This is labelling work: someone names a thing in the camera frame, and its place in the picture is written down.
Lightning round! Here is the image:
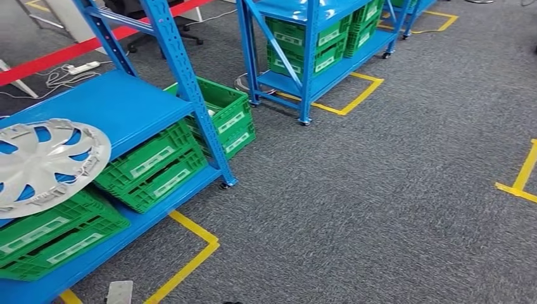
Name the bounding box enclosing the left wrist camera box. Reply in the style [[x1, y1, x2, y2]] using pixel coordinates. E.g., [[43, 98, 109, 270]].
[[104, 280, 134, 304]]

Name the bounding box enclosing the grey wheel hubcap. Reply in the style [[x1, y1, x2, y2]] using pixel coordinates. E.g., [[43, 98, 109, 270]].
[[0, 118, 113, 220]]

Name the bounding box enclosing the yellow floor tape square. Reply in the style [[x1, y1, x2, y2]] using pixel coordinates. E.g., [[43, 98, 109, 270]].
[[58, 210, 221, 304], [24, 0, 52, 13]]

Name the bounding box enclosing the red barrier belt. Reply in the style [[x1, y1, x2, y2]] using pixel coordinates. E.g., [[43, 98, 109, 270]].
[[0, 0, 215, 87]]

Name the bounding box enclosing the blue metal shelf rack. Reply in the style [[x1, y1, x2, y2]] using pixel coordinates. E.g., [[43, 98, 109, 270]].
[[0, 0, 239, 304], [236, 0, 414, 127], [384, 0, 438, 41]]

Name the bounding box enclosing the black office chair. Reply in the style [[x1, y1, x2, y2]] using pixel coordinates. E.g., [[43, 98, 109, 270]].
[[104, 0, 205, 56]]

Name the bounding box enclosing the white power strip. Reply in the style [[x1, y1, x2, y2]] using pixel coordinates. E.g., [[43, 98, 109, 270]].
[[66, 61, 101, 76]]

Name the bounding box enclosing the white cable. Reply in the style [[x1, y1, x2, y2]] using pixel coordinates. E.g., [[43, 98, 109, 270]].
[[184, 8, 239, 28], [0, 61, 114, 101]]

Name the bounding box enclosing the white desk side panel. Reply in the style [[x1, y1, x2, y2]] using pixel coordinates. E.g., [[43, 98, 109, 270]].
[[44, 0, 109, 55], [0, 58, 39, 100], [179, 6, 205, 23]]

